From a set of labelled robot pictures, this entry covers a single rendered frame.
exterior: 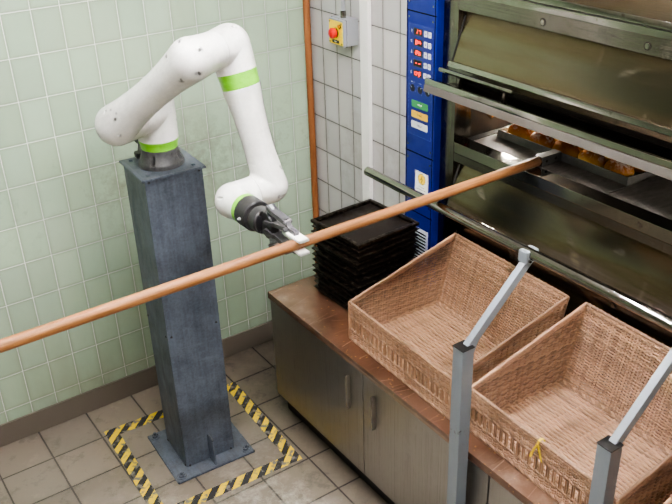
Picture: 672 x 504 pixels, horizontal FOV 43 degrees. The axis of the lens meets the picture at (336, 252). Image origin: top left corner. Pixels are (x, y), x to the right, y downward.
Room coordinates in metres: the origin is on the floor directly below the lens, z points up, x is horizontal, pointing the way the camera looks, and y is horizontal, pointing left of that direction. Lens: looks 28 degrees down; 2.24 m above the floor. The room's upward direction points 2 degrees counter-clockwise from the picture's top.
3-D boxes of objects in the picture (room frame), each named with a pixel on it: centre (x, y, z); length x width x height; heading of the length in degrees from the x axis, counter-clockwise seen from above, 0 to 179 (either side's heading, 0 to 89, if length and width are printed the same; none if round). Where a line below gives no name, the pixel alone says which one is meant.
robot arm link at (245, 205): (2.19, 0.23, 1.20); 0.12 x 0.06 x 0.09; 125
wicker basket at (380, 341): (2.35, -0.38, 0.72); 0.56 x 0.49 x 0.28; 32
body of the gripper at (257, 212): (2.13, 0.19, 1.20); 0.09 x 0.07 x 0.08; 35
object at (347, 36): (3.23, -0.06, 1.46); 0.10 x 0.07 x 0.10; 34
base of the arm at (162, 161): (2.65, 0.59, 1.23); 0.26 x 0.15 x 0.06; 31
